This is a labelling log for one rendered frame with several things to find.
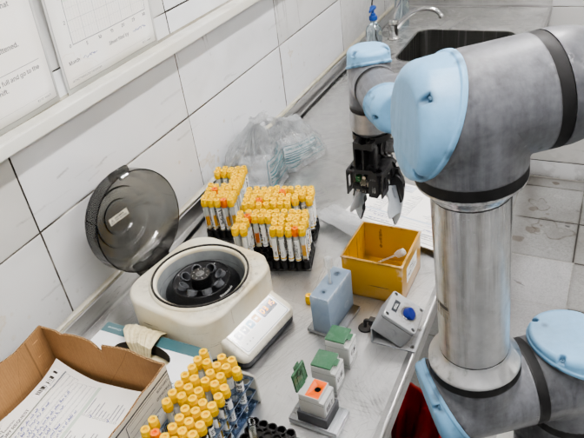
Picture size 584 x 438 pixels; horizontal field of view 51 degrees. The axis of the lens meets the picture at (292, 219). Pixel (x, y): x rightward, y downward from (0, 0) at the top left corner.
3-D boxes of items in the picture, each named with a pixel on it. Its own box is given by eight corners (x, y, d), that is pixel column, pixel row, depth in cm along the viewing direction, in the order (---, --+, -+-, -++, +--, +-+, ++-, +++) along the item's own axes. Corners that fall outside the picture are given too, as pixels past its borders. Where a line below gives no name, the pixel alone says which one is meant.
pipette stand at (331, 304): (338, 341, 121) (335, 303, 115) (307, 331, 124) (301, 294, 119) (360, 309, 128) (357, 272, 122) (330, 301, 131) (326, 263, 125)
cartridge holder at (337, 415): (336, 440, 102) (335, 426, 100) (288, 422, 106) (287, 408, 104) (349, 414, 106) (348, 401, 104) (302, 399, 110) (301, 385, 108)
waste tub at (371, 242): (402, 306, 127) (402, 268, 121) (342, 292, 133) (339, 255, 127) (421, 267, 137) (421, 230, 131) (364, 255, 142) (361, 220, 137)
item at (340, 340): (350, 370, 114) (348, 344, 111) (326, 363, 116) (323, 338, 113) (357, 355, 117) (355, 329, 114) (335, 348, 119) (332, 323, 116)
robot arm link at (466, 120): (549, 442, 83) (583, 49, 52) (441, 469, 82) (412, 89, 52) (509, 374, 92) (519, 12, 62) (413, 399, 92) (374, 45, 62)
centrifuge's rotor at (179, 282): (210, 335, 119) (203, 307, 115) (153, 309, 127) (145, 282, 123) (258, 288, 129) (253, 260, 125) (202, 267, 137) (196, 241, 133)
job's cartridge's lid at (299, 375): (292, 373, 99) (288, 372, 100) (298, 394, 102) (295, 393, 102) (302, 356, 102) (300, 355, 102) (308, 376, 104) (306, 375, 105)
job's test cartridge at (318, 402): (326, 427, 103) (322, 401, 100) (301, 418, 105) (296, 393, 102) (335, 408, 106) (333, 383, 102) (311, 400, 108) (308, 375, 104)
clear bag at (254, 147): (276, 210, 162) (267, 148, 152) (214, 209, 166) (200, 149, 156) (295, 162, 183) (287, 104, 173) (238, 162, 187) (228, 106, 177)
